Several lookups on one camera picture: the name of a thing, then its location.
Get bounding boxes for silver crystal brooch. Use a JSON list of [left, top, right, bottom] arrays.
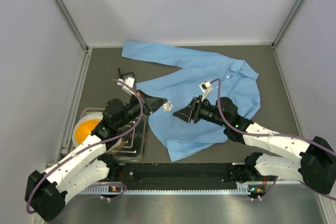
[[163, 101, 173, 112]]

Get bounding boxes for light blue button shirt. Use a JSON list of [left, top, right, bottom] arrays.
[[121, 40, 261, 163]]

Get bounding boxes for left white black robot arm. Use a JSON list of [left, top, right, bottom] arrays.
[[25, 90, 167, 221]]

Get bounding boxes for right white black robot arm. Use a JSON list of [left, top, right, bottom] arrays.
[[173, 97, 335, 195]]

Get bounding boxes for white bowl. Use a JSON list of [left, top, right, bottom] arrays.
[[71, 112, 124, 154]]

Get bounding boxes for steel tray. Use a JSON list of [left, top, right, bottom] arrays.
[[80, 107, 148, 162]]

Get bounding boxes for orange ball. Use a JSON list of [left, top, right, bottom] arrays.
[[75, 120, 99, 144]]

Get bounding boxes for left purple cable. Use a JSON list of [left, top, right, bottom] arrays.
[[25, 78, 145, 214]]

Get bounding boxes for purple cable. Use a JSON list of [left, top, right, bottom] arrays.
[[25, 78, 145, 214], [209, 78, 336, 201]]

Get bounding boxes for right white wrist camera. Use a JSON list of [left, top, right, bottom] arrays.
[[199, 81, 213, 101]]

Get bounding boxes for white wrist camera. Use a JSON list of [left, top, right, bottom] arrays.
[[199, 81, 213, 101], [117, 76, 135, 95]]

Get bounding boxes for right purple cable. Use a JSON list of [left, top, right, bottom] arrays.
[[209, 78, 336, 201]]

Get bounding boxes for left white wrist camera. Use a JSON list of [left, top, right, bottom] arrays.
[[117, 76, 135, 95]]

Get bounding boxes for small black frame stand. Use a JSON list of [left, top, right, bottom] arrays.
[[118, 68, 135, 82]]

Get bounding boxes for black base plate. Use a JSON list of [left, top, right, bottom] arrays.
[[106, 162, 266, 190]]

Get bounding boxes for grey slotted cable duct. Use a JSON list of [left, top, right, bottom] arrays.
[[79, 184, 264, 196]]

